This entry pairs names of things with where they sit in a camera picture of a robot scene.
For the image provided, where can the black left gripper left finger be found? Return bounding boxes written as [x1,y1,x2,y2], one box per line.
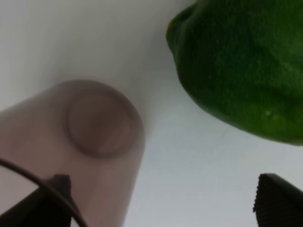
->
[0,174,72,227]

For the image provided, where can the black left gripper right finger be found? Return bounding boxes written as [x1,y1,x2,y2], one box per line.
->
[253,174,303,227]

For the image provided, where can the translucent purple plastic cup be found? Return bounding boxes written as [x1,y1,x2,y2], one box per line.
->
[0,80,144,227]

